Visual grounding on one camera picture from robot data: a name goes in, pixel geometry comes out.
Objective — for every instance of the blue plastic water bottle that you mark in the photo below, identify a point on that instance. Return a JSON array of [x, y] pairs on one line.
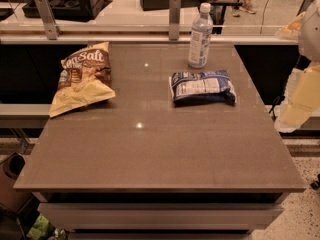
[[201, 32]]

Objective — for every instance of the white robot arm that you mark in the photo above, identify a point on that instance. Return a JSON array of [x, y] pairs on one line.
[[309, 35]]

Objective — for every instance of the person legs in background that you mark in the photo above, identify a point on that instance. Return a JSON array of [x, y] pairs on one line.
[[246, 6]]

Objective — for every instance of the blue white snack bag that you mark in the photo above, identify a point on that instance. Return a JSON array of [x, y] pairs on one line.
[[202, 87]]

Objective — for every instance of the right metal glass clamp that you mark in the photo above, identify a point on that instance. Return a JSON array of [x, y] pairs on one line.
[[174, 19]]

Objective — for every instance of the metal glass clamp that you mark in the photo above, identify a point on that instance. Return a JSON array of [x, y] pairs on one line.
[[174, 19], [52, 31]]

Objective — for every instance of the yellow brown sea salt chip bag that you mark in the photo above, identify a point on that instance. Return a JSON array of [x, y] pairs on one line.
[[85, 79]]

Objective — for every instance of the black tray behind glass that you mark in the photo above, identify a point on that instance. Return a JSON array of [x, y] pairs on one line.
[[77, 10]]

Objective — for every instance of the left metal glass clamp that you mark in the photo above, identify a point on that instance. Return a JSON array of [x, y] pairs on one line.
[[52, 31]]

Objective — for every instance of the green bag under table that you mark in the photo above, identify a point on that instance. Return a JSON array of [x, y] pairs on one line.
[[43, 229]]

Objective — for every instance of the brown bin with hole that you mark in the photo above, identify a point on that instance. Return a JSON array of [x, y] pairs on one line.
[[11, 199]]

